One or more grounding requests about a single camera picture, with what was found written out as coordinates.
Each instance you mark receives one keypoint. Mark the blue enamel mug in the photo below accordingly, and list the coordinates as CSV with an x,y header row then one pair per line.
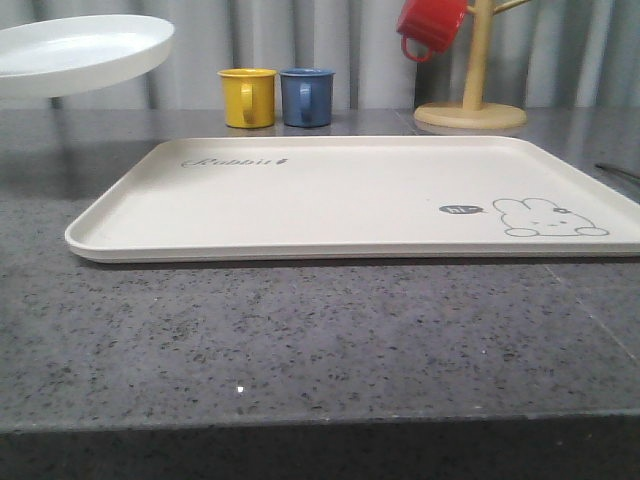
x,y
306,97

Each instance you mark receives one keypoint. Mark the wooden mug tree stand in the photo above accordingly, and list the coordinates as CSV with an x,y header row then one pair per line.
x,y
473,113

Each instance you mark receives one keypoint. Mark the white round plate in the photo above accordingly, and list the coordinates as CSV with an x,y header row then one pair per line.
x,y
74,55

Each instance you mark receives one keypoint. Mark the red enamel mug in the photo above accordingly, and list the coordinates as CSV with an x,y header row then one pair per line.
x,y
432,23

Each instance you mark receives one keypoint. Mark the yellow enamel mug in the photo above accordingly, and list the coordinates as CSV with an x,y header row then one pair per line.
x,y
249,97

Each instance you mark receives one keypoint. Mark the cream rabbit print tray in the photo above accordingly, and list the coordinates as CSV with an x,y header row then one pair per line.
x,y
224,199

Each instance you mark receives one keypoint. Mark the silver metal fork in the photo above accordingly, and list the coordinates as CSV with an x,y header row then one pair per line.
x,y
623,172

